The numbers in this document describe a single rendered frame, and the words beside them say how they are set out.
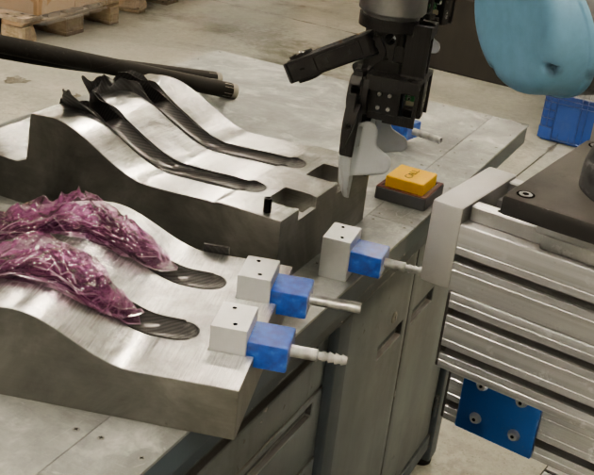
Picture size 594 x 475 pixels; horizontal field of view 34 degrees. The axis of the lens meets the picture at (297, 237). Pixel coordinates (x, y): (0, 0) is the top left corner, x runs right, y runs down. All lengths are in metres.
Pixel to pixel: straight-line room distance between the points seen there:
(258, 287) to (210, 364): 0.13
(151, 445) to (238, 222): 0.35
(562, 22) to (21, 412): 0.58
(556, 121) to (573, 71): 3.72
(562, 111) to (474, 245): 3.53
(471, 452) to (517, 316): 1.37
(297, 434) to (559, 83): 0.76
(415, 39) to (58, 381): 0.52
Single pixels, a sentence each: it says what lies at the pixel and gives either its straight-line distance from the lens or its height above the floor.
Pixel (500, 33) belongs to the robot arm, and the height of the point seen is 1.19.
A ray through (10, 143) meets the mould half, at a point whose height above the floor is 0.86.
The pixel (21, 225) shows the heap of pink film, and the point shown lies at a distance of 1.08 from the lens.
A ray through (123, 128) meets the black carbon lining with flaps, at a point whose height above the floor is 0.91.
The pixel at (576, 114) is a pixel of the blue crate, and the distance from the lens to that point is 4.47.
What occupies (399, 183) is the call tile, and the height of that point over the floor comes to 0.83.
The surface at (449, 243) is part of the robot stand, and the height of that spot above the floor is 0.95.
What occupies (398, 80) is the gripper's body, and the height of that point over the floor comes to 1.07.
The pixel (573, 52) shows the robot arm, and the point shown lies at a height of 1.19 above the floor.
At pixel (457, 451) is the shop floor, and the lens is 2.32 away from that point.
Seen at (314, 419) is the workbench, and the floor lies 0.52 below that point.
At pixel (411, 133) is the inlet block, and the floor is 0.82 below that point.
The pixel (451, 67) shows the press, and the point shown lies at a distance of 5.38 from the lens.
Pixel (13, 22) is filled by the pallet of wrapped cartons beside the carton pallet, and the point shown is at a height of 0.12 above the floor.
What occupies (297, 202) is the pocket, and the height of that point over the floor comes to 0.87.
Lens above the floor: 1.36
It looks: 25 degrees down
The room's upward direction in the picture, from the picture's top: 6 degrees clockwise
